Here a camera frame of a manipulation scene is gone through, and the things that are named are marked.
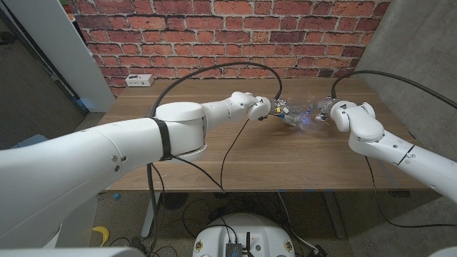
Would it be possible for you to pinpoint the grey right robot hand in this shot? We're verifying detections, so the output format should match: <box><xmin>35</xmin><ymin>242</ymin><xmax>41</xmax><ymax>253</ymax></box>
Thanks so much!
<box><xmin>309</xmin><ymin>97</ymin><xmax>340</xmax><ymax>123</ymax></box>

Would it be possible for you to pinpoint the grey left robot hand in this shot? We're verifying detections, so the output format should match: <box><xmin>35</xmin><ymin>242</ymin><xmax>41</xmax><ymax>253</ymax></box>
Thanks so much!
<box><xmin>270</xmin><ymin>99</ymin><xmax>308</xmax><ymax>127</ymax></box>

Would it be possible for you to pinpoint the clear cellophane sheet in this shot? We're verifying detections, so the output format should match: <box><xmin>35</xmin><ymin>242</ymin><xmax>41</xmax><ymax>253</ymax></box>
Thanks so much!
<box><xmin>281</xmin><ymin>93</ymin><xmax>331</xmax><ymax>137</ymax></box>

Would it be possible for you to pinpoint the small grey electronics box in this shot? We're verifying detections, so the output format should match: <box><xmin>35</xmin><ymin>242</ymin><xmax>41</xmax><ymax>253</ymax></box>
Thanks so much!
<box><xmin>224</xmin><ymin>241</ymin><xmax>243</xmax><ymax>257</ymax></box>

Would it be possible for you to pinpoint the red brick print backdrop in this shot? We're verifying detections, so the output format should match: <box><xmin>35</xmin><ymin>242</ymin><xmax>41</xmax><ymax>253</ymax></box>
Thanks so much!
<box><xmin>66</xmin><ymin>0</ymin><xmax>392</xmax><ymax>97</ymax></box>

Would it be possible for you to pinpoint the dark grey table leg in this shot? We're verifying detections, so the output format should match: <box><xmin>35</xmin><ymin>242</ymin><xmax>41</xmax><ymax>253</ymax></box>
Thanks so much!
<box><xmin>323</xmin><ymin>191</ymin><xmax>346</xmax><ymax>239</ymax></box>

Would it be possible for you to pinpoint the white robot torso base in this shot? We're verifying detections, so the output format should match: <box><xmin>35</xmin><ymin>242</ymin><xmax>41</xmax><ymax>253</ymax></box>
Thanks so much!
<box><xmin>191</xmin><ymin>213</ymin><xmax>296</xmax><ymax>257</ymax></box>

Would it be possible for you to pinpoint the round black floor fan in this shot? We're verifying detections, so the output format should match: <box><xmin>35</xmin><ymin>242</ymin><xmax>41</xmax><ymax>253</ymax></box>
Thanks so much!
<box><xmin>159</xmin><ymin>192</ymin><xmax>189</xmax><ymax>211</ymax></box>

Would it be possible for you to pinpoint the white power strip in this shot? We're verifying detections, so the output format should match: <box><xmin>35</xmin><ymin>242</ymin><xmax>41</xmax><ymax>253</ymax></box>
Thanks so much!
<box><xmin>124</xmin><ymin>74</ymin><xmax>155</xmax><ymax>88</ymax></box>

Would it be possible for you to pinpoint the white table leg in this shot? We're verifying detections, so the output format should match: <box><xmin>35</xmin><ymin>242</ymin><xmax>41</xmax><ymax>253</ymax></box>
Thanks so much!
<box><xmin>141</xmin><ymin>192</ymin><xmax>161</xmax><ymax>237</ymax></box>

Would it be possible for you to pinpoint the yellow curved floor object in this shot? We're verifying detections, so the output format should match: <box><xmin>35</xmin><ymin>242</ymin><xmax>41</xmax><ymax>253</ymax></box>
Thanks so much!
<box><xmin>91</xmin><ymin>225</ymin><xmax>111</xmax><ymax>247</ymax></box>

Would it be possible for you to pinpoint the white cabinet panel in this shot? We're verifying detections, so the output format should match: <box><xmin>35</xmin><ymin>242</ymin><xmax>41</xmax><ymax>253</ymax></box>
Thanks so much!
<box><xmin>3</xmin><ymin>0</ymin><xmax>116</xmax><ymax>113</ymax></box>

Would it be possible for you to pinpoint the white robot chest rim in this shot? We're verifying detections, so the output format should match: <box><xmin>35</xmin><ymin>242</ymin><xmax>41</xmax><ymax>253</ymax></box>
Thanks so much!
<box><xmin>0</xmin><ymin>247</ymin><xmax>147</xmax><ymax>257</ymax></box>

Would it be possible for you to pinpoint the blue storage bin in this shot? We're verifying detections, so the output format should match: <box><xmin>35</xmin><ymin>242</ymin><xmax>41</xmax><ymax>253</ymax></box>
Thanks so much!
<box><xmin>10</xmin><ymin>138</ymin><xmax>40</xmax><ymax>150</ymax></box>

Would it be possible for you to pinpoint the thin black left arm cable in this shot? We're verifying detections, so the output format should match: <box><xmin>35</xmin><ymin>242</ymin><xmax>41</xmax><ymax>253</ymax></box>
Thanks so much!
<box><xmin>173</xmin><ymin>119</ymin><xmax>251</xmax><ymax>193</ymax></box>

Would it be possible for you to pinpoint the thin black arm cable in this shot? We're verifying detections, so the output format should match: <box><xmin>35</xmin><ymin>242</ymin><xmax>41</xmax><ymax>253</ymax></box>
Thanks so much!
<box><xmin>173</xmin><ymin>119</ymin><xmax>251</xmax><ymax>193</ymax></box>
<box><xmin>363</xmin><ymin>156</ymin><xmax>457</xmax><ymax>229</ymax></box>

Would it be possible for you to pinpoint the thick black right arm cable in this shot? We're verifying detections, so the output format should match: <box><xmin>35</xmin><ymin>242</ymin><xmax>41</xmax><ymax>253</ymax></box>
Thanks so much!
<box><xmin>330</xmin><ymin>69</ymin><xmax>457</xmax><ymax>110</ymax></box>

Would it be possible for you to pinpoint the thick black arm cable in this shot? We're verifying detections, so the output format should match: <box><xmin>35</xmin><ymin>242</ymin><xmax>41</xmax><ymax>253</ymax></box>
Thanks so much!
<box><xmin>146</xmin><ymin>61</ymin><xmax>283</xmax><ymax>254</ymax></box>
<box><xmin>330</xmin><ymin>69</ymin><xmax>457</xmax><ymax>110</ymax></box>

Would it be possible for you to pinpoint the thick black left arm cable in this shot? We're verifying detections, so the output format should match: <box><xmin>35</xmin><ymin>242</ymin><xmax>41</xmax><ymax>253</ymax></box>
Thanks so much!
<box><xmin>146</xmin><ymin>61</ymin><xmax>283</xmax><ymax>254</ymax></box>

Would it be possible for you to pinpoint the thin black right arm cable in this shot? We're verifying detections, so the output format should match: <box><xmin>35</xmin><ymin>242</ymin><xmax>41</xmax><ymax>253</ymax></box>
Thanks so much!
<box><xmin>363</xmin><ymin>156</ymin><xmax>457</xmax><ymax>229</ymax></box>

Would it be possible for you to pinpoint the white floor cable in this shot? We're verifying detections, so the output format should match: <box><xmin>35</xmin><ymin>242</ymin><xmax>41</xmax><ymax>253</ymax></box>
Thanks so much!
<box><xmin>277</xmin><ymin>191</ymin><xmax>321</xmax><ymax>253</ymax></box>

